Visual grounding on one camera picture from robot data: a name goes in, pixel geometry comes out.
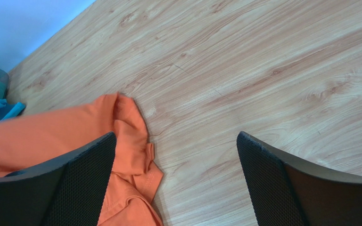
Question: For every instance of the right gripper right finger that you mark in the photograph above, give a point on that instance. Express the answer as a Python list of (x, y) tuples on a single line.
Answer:
[(286, 190)]

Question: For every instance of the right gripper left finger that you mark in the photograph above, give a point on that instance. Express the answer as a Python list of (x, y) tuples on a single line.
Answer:
[(65, 191)]

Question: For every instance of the orange t shirt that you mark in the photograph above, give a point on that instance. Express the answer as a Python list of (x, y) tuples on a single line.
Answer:
[(29, 140)]

